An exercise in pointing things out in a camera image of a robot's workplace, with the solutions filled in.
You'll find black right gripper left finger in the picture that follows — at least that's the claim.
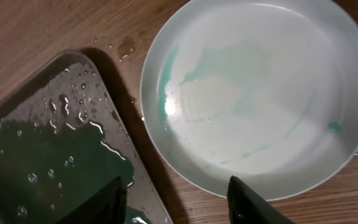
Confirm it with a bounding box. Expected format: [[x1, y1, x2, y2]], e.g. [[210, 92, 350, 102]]
[[56, 176, 127, 224]]

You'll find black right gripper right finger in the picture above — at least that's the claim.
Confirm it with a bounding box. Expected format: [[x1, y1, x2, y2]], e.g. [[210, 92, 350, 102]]
[[227, 175, 295, 224]]

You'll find grey metal tray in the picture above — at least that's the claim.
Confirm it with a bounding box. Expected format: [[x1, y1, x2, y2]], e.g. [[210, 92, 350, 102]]
[[0, 50, 172, 223]]

